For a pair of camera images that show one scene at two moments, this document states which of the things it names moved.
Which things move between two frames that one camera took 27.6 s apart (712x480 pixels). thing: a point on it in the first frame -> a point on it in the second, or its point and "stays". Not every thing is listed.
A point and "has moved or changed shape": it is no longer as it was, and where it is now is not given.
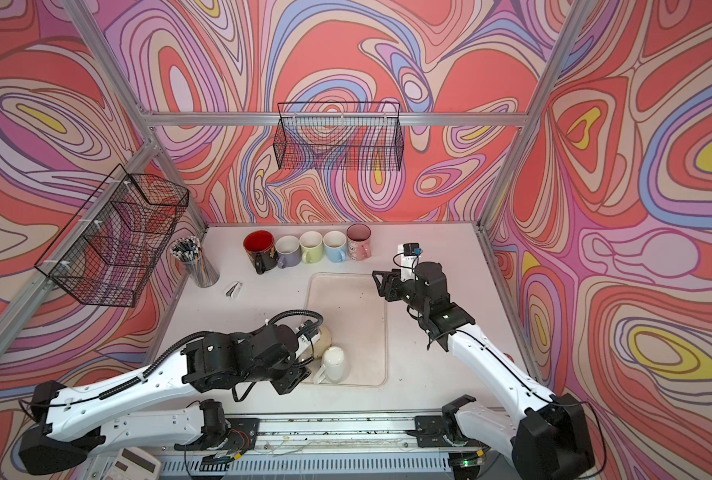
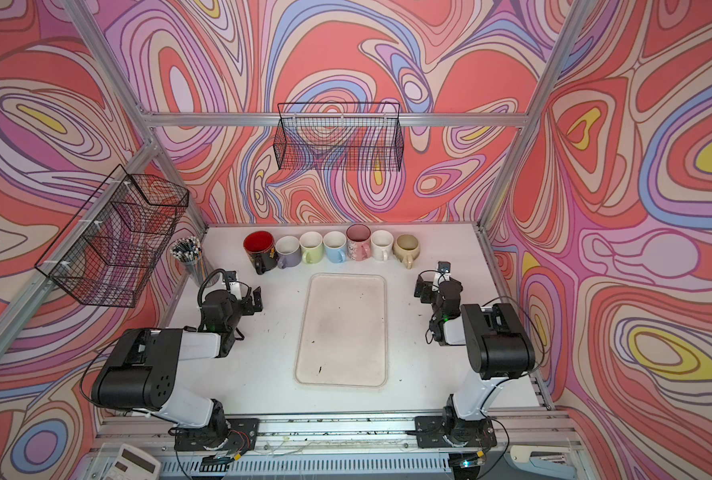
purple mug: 288,250 stays
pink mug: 359,241 stays
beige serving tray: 354,309 stays
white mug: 334,368 -> 382,245
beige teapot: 320,347 has moved or changed shape
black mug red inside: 261,250 stays
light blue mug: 335,246 stays
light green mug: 312,247 stays
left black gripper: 296,377 -> 248,309
